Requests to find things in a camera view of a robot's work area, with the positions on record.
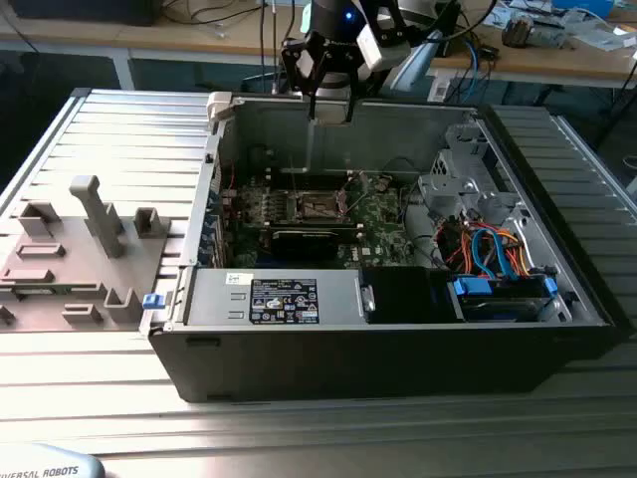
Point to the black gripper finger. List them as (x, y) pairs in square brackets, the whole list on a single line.
[(353, 89), (312, 107)]

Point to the CPU with silver top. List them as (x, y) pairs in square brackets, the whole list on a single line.
[(331, 118)]

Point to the CPU socket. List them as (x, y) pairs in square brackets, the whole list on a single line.
[(318, 209)]

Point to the CPU cooler with fins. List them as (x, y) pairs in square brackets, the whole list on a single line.
[(517, 32)]

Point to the white adapter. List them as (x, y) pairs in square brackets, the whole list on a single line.
[(440, 89)]

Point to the beige case latch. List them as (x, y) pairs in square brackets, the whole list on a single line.
[(219, 105)]

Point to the round coin battery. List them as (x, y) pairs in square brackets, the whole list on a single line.
[(382, 184)]

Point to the grey metal drive cage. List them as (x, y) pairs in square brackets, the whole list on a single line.
[(443, 186)]

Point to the black graphics card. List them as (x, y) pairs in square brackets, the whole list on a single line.
[(303, 245)]

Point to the green motherboard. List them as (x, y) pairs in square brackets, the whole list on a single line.
[(385, 226)]

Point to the wooden desk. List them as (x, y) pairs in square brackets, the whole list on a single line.
[(547, 65), (149, 37)]

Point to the grey metal device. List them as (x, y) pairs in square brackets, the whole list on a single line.
[(550, 35)]

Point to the grey power supply unit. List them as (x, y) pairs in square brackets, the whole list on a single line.
[(219, 299)]

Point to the hard disk in blue carrier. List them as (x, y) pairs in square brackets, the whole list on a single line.
[(473, 289)]

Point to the blue box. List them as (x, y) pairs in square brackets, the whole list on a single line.
[(582, 6)]

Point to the blue case latch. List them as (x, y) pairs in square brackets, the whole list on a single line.
[(153, 301)]

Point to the black box on desk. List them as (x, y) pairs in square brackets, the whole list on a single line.
[(74, 12)]

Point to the black PC case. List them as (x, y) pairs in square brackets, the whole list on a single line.
[(348, 363)]

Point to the grey parts rack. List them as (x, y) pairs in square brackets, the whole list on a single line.
[(64, 279)]

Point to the pale blue teach pendant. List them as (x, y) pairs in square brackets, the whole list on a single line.
[(45, 460)]

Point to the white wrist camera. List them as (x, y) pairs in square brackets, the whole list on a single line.
[(370, 50)]

